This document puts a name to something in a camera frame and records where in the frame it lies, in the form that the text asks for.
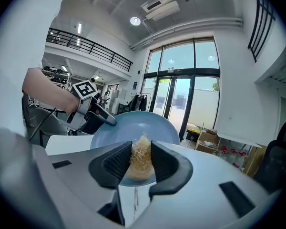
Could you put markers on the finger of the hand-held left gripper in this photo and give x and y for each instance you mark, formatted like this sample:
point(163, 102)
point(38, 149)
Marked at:
point(105, 117)
point(91, 125)

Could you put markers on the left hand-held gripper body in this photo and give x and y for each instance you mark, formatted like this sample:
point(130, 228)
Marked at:
point(84, 89)

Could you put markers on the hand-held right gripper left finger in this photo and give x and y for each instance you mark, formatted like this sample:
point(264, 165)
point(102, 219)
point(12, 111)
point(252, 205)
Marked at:
point(97, 170)

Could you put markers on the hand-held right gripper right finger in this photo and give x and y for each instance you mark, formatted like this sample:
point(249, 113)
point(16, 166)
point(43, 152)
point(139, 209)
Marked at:
point(181, 173)

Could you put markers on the big blue plate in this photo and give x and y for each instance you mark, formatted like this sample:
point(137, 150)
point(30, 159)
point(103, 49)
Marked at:
point(138, 125)

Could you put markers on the tan fibrous food piece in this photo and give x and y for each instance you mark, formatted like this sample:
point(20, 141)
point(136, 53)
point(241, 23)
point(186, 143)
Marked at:
point(140, 161)

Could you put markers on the person's left forearm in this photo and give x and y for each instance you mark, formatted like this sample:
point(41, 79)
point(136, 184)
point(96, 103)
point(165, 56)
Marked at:
point(47, 89)

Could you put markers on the black low shelf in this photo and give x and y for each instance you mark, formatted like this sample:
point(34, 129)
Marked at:
point(122, 108)

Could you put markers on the shelf with black helmets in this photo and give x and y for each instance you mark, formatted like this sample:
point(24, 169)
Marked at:
point(56, 76)

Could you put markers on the large cardboard box yellow label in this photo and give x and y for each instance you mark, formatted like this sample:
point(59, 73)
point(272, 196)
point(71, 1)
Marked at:
point(206, 148)

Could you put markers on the clothes rack with garments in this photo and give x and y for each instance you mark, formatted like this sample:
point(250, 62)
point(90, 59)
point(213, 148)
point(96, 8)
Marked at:
point(138, 102)

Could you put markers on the grey plastic chair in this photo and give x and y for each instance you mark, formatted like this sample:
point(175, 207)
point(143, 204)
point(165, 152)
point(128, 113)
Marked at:
point(54, 125)

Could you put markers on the black bin with yellow lid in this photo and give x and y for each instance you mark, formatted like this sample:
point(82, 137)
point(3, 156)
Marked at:
point(193, 135)

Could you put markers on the open cardboard box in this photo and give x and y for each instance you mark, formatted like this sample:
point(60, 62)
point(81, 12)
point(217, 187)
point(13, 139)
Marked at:
point(208, 136)

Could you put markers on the clear water jug red cap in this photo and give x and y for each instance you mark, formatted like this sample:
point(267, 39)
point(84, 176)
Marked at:
point(234, 154)
point(242, 162)
point(222, 151)

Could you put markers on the black mezzanine railing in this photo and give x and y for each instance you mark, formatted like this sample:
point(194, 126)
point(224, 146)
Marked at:
point(252, 51)
point(129, 65)

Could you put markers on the glass entrance door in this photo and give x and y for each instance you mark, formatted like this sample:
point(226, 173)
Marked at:
point(181, 96)

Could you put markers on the person's white shirt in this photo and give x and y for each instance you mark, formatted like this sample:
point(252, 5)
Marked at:
point(19, 44)

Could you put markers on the round ceiling light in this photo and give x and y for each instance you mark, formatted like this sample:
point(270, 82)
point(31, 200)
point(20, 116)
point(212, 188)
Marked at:
point(135, 21)

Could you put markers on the black mesh office chair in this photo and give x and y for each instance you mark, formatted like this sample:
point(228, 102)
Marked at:
point(281, 156)

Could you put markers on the white ceiling air conditioner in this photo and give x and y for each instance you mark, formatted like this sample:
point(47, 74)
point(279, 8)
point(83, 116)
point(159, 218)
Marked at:
point(160, 6)

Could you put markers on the blue wall poster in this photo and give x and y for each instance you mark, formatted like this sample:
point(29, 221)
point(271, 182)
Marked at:
point(135, 85)

